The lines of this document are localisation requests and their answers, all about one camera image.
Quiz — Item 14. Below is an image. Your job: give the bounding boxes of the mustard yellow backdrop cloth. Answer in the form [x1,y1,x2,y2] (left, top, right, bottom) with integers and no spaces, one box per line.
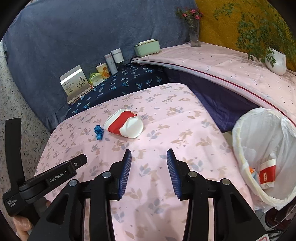
[196,1,295,71]

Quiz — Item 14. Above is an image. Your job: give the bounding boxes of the green plant white pot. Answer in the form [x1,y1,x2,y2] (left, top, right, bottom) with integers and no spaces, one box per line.
[213,1,295,72]

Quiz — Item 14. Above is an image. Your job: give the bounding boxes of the navy floral cloth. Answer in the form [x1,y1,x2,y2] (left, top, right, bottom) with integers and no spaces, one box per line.
[66,64,169,118]

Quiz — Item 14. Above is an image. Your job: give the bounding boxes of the mint green tissue box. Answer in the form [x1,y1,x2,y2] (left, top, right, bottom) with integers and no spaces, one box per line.
[134,39,161,57]

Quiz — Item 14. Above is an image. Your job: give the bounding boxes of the blue wrapper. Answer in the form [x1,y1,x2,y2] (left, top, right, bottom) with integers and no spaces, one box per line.
[94,125,104,141]

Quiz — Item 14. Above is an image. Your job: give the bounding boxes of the white cosmetic tube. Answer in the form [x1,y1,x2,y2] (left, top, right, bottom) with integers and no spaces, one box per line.
[104,53,118,75]

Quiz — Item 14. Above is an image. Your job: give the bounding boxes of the glass vase pink flowers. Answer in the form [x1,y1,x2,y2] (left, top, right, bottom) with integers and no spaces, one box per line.
[176,8,203,47]

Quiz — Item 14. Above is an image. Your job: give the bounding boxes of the small green white box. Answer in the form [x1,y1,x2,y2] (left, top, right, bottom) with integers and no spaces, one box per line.
[89,72,104,87]

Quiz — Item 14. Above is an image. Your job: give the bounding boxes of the pale pink dotted cloth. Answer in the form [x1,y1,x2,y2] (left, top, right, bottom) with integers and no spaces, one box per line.
[132,43,295,123]

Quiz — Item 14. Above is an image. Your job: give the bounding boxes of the white lined trash bin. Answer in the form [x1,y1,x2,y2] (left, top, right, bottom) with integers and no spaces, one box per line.
[232,108,295,212]

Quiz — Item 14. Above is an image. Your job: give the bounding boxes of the blue grey backdrop cloth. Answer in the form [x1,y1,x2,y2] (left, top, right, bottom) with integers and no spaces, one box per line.
[3,0,196,130]

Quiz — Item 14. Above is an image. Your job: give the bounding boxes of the white card box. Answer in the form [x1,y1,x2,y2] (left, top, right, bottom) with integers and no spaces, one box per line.
[60,65,92,104]

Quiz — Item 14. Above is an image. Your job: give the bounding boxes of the white cosmetic jar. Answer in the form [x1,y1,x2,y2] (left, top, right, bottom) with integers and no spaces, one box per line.
[111,48,124,64]

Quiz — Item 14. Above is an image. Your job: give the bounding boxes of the orange plastic snack bag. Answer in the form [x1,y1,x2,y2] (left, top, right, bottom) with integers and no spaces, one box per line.
[249,167,256,178]

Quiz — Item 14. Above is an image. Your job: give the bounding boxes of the small orange print box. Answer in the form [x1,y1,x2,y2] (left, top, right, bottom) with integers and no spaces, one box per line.
[96,63,110,80]

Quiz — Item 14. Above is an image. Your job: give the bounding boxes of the person's left hand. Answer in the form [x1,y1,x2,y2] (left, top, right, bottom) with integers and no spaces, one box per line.
[13,216,34,241]

